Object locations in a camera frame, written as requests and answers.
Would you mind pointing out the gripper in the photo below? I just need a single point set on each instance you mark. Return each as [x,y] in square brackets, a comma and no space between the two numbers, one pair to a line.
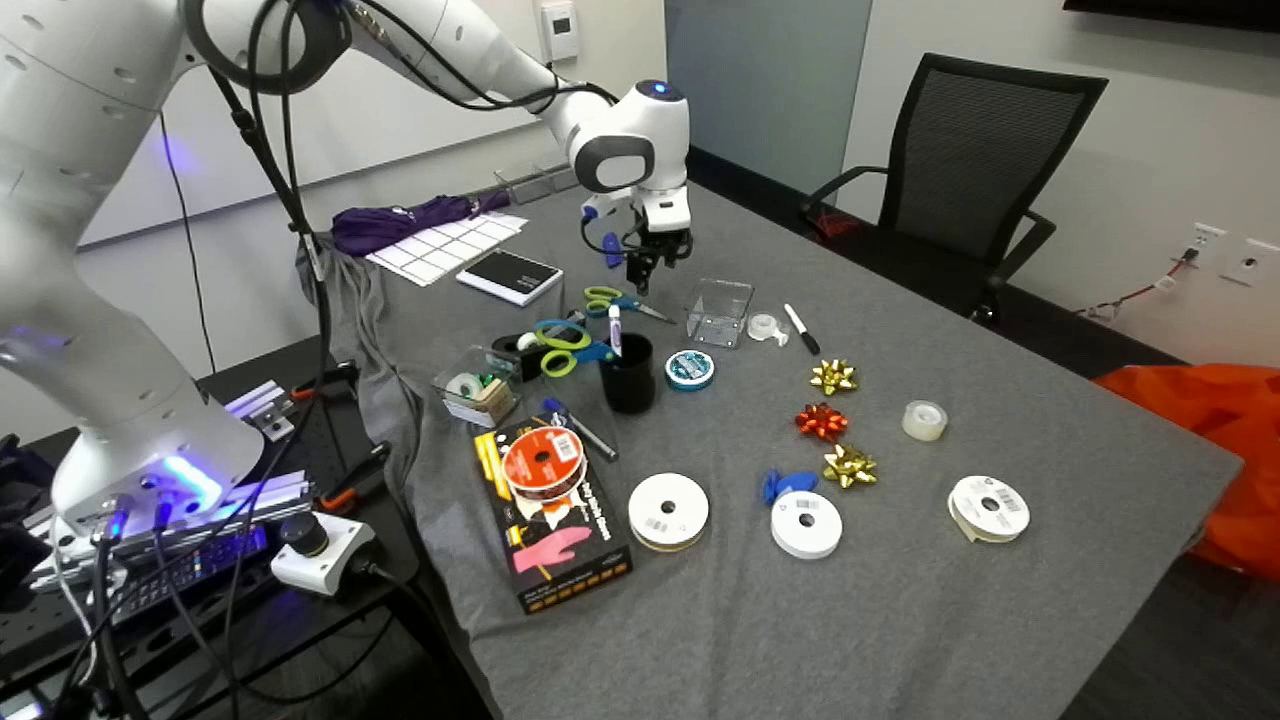
[668,245]

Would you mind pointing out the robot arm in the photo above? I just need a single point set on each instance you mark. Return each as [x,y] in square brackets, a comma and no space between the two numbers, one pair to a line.
[90,180]

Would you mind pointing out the blue and green scissors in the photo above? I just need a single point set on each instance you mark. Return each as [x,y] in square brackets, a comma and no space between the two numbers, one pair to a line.
[590,351]

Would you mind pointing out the clear plastic box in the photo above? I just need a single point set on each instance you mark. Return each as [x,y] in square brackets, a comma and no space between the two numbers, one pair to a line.
[720,312]

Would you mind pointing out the white and purple marker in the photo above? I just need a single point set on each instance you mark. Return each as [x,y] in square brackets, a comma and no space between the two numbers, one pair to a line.
[614,330]

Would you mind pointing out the teal ribbon spool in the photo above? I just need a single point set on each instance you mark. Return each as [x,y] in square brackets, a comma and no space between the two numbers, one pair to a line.
[690,370]

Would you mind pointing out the black cup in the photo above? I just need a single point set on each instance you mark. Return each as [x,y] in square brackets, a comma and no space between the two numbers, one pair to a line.
[628,385]

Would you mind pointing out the black marker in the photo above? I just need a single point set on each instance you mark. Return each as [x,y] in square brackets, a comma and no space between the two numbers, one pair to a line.
[802,329]

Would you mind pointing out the black notebook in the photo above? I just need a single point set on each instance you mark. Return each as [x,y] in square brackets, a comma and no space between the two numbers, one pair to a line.
[510,275]

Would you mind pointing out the frosted glass panel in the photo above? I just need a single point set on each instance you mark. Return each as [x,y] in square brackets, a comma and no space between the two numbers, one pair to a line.
[770,90]

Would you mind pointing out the black tape dispenser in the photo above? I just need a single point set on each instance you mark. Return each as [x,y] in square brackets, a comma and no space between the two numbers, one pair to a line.
[512,352]

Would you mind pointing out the blue pen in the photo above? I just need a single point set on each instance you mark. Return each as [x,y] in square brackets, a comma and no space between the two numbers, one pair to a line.
[580,430]

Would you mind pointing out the gold gift bow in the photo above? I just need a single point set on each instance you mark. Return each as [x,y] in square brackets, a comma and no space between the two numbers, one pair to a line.
[850,466]
[833,377]

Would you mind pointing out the white label sheet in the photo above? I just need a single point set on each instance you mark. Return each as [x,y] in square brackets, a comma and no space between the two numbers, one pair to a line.
[445,248]

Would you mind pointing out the red gift bow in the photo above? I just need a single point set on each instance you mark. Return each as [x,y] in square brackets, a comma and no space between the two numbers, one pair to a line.
[821,421]

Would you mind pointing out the clear container with supplies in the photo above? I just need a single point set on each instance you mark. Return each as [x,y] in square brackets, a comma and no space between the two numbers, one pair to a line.
[478,392]

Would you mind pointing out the orange ribbon spool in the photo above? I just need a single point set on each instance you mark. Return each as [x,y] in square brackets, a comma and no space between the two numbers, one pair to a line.
[543,462]

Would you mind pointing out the white ribbon spool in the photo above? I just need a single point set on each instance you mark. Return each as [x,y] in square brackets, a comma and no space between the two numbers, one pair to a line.
[668,510]
[806,524]
[990,508]

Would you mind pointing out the blue ribbon piece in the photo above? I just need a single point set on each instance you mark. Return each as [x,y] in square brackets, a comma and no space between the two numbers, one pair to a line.
[785,484]

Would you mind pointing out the purple umbrella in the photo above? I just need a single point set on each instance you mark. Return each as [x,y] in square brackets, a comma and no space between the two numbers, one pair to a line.
[385,225]

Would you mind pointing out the whiteboard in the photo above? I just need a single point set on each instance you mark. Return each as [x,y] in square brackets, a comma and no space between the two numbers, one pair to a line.
[400,110]

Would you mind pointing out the black office chair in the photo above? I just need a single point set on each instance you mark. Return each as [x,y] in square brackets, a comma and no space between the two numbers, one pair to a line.
[975,170]

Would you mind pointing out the black box of gloves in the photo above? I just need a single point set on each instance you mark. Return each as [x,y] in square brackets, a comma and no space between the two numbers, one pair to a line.
[560,550]

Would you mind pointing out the grey tablecloth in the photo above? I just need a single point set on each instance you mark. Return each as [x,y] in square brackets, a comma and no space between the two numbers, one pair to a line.
[800,620]

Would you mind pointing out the aluminium profile piece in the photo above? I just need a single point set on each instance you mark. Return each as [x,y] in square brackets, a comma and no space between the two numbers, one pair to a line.
[258,408]

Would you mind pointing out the emergency stop button box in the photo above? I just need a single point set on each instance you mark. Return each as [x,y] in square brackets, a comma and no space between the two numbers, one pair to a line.
[320,555]

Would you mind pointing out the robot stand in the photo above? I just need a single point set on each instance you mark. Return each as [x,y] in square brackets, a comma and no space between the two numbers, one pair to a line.
[330,640]

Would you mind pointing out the orange bag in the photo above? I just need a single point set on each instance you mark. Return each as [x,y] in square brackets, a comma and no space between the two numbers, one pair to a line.
[1220,440]

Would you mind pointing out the wall thermostat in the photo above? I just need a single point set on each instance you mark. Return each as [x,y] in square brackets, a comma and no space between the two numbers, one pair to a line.
[558,28]

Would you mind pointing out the wall socket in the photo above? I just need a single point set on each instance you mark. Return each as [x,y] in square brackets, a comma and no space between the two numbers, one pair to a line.
[1207,242]

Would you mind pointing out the wall monitor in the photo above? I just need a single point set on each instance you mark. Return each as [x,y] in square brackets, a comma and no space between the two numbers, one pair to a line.
[1180,10]

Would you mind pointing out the white wall plate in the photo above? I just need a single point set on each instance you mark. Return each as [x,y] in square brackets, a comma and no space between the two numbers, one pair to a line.
[1250,262]

